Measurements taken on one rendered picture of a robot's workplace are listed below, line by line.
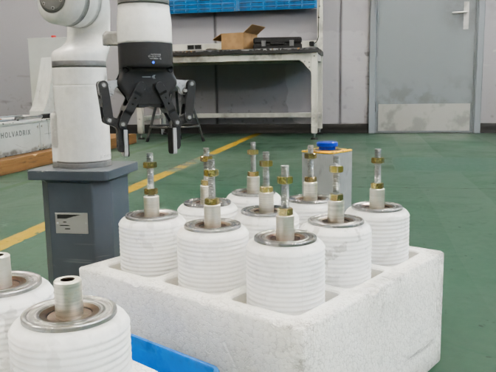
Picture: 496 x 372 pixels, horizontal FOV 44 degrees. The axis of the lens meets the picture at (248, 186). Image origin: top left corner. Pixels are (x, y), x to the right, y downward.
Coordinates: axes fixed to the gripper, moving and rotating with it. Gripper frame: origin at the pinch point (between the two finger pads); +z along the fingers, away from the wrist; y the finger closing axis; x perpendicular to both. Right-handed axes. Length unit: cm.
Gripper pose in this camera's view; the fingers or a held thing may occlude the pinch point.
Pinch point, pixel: (149, 145)
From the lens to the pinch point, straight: 88.5
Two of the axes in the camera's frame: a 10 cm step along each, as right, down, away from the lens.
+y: 9.1, -0.8, 4.1
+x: -4.1, -1.4, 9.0
